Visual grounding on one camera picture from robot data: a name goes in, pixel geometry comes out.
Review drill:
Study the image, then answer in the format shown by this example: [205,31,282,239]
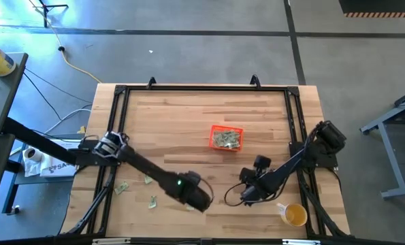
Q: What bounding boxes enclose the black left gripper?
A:
[180,171,214,214]

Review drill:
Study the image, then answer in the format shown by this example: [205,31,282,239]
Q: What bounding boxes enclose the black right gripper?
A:
[239,154,272,205]

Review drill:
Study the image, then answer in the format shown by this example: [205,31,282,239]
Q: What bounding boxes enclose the orange slotted plastic basket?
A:
[208,124,245,152]

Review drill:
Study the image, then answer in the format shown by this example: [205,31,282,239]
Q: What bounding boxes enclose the yellow ceramic mug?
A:
[275,201,309,228]

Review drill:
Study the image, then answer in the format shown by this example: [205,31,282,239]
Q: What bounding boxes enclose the grey metal cart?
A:
[359,84,405,201]

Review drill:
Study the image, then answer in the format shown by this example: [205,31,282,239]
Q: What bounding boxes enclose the white printed cardboard box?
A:
[39,138,80,179]

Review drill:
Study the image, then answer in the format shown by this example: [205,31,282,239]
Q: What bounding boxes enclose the black diagonal support beam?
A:
[3,116,79,167]

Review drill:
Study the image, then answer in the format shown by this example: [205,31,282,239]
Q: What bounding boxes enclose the white paper roll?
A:
[22,146,46,178]

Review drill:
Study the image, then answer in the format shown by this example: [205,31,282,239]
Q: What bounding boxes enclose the black mat hazard stripe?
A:
[338,0,405,19]

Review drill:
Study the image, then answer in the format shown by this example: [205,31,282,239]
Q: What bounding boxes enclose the grey side desk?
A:
[0,52,29,136]

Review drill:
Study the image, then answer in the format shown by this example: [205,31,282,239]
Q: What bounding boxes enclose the black floor stand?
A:
[35,0,69,29]

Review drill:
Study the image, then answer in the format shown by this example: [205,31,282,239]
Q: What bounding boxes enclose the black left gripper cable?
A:
[198,175,216,205]

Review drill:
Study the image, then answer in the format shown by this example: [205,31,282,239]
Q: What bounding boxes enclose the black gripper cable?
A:
[223,182,257,208]
[198,175,216,205]

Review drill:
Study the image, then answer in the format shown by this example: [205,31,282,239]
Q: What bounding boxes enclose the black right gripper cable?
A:
[223,182,257,208]

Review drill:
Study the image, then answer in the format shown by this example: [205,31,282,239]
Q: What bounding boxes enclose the silver metal bracket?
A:
[281,238,323,245]
[91,238,132,245]

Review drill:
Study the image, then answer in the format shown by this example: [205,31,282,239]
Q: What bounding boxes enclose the white floor cable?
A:
[42,108,93,136]

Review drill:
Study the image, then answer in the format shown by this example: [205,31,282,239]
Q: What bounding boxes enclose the black floor cable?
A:
[22,67,95,122]

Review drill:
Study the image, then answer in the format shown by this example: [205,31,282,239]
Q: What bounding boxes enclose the yellow extension cable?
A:
[27,0,103,84]

